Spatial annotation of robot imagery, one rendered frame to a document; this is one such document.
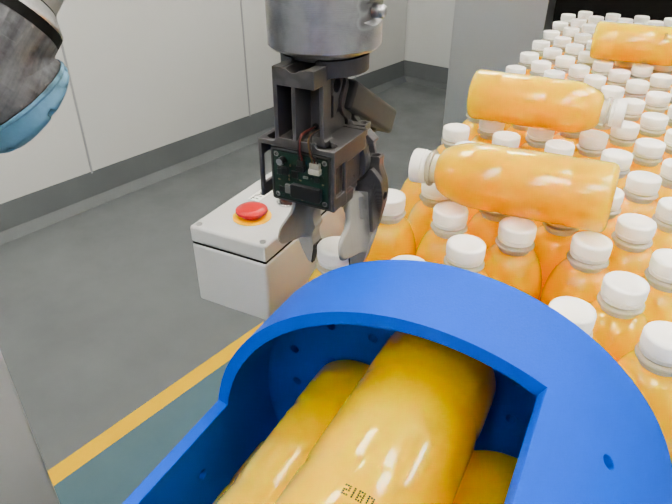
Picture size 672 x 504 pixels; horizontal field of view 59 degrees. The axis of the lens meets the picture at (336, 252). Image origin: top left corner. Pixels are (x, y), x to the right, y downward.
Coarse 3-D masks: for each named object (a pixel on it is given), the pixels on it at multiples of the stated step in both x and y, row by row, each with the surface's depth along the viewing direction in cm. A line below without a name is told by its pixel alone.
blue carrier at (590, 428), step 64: (320, 320) 32; (384, 320) 30; (448, 320) 29; (512, 320) 30; (256, 384) 44; (512, 384) 35; (576, 384) 28; (192, 448) 38; (512, 448) 37; (576, 448) 26; (640, 448) 29
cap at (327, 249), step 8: (328, 240) 60; (336, 240) 60; (320, 248) 58; (328, 248) 58; (336, 248) 58; (320, 256) 58; (328, 256) 57; (336, 256) 57; (320, 264) 59; (328, 264) 58; (336, 264) 58; (344, 264) 58
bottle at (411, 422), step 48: (384, 384) 31; (432, 384) 30; (480, 384) 32; (336, 432) 28; (384, 432) 28; (432, 432) 28; (480, 432) 32; (336, 480) 25; (384, 480) 26; (432, 480) 27
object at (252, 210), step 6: (240, 204) 67; (246, 204) 67; (252, 204) 67; (258, 204) 67; (264, 204) 67; (240, 210) 66; (246, 210) 66; (252, 210) 66; (258, 210) 66; (264, 210) 66; (240, 216) 65; (246, 216) 65; (252, 216) 65; (258, 216) 65
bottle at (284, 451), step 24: (336, 360) 40; (312, 384) 39; (336, 384) 38; (312, 408) 36; (336, 408) 36; (288, 432) 35; (312, 432) 34; (264, 456) 33; (288, 456) 33; (240, 480) 33; (264, 480) 32; (288, 480) 31
